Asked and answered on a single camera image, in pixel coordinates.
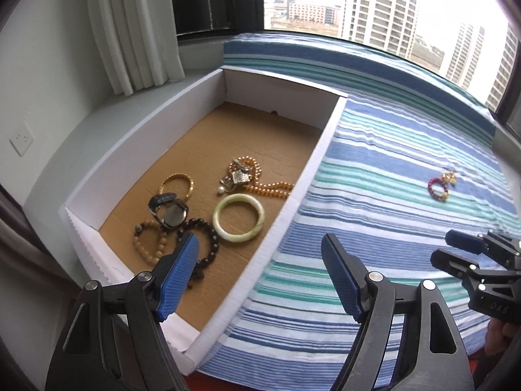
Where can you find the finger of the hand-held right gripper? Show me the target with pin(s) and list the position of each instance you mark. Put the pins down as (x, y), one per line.
(452, 262)
(464, 241)

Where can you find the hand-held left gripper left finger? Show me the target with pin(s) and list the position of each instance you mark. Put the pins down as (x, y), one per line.
(179, 277)

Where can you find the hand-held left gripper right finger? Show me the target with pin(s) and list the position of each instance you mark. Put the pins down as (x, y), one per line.
(340, 273)

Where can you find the black wristwatch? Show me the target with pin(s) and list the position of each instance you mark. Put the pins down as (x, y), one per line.
(173, 214)

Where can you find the pale green jade bangle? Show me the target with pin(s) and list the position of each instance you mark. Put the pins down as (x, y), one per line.
(240, 199)

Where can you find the white cardboard box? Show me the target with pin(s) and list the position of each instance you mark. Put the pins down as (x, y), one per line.
(264, 138)

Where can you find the person's right hand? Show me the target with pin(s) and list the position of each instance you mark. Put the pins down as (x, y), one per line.
(500, 334)

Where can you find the blue striped bed sheet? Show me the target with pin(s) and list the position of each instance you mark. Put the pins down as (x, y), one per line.
(386, 138)

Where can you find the slim beige apartment tower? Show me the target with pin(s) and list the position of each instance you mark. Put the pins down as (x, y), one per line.
(504, 69)
(464, 57)

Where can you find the tall beige apartment tower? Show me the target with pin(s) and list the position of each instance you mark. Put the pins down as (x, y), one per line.
(378, 8)

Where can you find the white curtain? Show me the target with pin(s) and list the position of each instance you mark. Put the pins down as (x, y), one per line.
(134, 28)

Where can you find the low brown building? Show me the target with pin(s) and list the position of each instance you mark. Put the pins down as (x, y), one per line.
(313, 13)

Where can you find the white wall socket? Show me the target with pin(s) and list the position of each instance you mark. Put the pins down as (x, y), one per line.
(22, 140)

